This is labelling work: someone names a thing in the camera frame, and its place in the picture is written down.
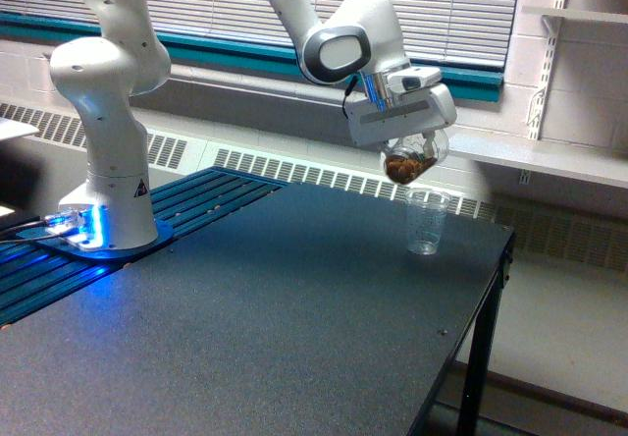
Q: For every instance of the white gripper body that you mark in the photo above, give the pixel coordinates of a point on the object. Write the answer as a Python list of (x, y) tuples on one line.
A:
[(400, 103)]

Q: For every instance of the clear cup with nuts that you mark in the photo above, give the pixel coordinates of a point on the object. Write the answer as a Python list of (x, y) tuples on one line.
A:
[(406, 162)]

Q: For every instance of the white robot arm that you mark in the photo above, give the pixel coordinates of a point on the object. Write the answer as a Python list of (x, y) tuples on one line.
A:
[(112, 209)]

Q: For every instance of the clear plastic measuring cup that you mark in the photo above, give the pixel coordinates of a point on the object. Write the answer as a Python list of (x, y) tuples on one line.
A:
[(426, 211)]

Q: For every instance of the white radiator vent cover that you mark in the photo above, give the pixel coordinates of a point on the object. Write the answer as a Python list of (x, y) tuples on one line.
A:
[(539, 229)]

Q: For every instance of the black table leg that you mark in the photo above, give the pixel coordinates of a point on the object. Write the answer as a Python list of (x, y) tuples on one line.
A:
[(481, 347)]

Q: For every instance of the blue slotted mounting plate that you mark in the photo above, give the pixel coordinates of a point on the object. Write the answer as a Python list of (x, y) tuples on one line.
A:
[(36, 274)]

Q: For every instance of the white shelf bracket rail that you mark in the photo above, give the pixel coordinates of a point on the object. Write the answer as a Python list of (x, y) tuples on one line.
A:
[(537, 105)]

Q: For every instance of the white wall shelf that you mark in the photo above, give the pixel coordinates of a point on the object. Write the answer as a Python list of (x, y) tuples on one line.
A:
[(546, 157)]

